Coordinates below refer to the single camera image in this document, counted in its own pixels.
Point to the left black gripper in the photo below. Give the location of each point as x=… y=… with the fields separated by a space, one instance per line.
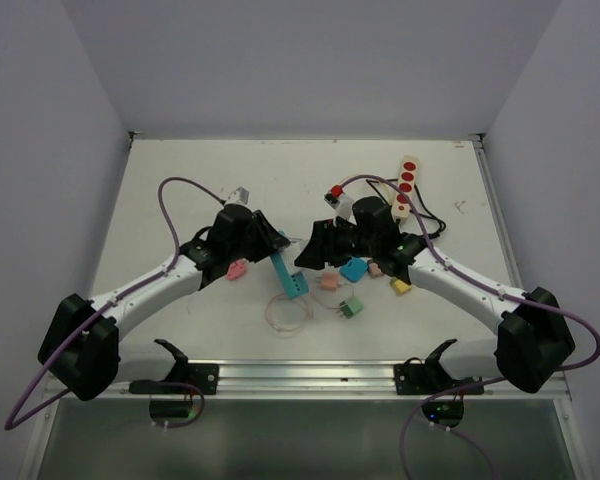
x=268 y=238

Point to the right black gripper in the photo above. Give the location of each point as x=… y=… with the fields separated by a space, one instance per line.
x=323 y=246

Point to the white cube charger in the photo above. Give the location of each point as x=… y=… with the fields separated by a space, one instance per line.
x=292 y=252

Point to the salmon small charger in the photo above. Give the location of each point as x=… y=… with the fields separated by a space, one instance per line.
x=330 y=281

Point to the pink charger cube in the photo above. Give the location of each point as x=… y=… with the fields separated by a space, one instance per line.
x=236 y=270

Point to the blue charger cube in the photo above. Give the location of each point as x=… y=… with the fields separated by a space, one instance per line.
x=354 y=270

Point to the pink brown charger plug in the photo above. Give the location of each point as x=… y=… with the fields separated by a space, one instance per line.
x=374 y=270

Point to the green charger plug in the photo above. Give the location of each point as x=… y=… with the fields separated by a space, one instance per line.
x=351 y=307

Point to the yellow olive charger plug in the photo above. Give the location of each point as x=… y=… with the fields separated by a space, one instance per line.
x=400 y=287

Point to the cream power strip red sockets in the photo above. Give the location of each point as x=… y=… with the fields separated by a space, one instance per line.
x=405 y=182

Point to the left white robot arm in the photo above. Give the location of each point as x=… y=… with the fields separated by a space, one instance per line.
x=82 y=345

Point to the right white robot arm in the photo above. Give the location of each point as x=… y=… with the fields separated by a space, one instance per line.
x=530 y=338

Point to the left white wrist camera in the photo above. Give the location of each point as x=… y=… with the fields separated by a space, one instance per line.
x=238 y=196

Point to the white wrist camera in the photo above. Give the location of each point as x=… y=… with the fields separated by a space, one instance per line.
x=339 y=201
x=238 y=196

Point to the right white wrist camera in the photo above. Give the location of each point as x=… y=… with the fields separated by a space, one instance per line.
x=339 y=201

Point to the aluminium front rail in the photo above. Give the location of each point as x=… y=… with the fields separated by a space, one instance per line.
x=311 y=420

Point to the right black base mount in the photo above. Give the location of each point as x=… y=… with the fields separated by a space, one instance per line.
x=426 y=377

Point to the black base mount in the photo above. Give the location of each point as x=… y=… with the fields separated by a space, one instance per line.
x=426 y=377
x=178 y=387

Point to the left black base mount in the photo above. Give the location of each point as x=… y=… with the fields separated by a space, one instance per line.
x=178 y=387

